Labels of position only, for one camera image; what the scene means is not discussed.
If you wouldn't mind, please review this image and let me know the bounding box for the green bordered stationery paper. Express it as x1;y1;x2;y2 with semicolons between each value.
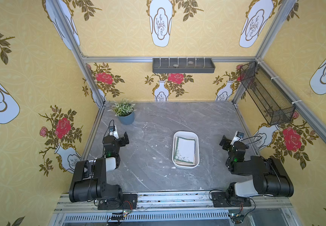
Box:
173;137;196;165

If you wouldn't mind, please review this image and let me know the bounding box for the white oval storage box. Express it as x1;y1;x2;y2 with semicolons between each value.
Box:
172;131;200;170

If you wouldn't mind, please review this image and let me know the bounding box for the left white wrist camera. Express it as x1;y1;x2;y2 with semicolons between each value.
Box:
108;125;119;139

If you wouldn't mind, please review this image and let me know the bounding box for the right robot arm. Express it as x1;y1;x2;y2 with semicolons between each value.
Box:
219;136;294;206

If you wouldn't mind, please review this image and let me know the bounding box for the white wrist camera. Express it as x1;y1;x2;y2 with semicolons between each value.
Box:
108;125;119;139
230;131;245;146

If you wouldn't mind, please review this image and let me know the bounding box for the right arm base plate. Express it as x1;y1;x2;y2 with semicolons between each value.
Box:
209;190;252;208

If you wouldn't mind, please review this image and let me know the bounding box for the black wire mesh basket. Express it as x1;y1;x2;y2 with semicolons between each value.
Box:
239;62;296;125

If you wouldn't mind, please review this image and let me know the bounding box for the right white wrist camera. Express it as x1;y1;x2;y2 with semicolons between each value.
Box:
230;131;245;146

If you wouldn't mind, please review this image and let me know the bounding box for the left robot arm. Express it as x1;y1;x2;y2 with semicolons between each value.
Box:
69;133;129;203

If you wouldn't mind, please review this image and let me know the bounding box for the potted green plant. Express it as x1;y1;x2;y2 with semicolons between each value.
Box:
111;100;135;125

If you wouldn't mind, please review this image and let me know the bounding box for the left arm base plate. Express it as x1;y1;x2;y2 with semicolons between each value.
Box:
98;193;138;210

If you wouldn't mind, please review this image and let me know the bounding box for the grey wall shelf tray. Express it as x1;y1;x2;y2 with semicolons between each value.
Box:
152;57;216;73

